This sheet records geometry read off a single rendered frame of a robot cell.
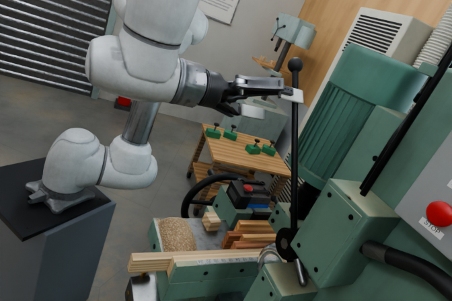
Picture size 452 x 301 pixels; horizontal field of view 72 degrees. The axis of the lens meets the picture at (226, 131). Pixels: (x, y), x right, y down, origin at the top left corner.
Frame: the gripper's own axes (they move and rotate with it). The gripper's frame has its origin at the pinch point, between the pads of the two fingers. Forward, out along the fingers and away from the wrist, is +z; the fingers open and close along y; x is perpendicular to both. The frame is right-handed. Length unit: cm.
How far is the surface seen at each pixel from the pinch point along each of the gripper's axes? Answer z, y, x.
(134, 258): -25.4, -18.6, -34.1
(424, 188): -2.9, 31.4, -21.8
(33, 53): -73, -290, 135
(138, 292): -14, -51, -48
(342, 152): 8.7, 9.9, -11.9
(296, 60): -0.9, 7.8, 7.8
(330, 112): 5.8, 10.2, -3.6
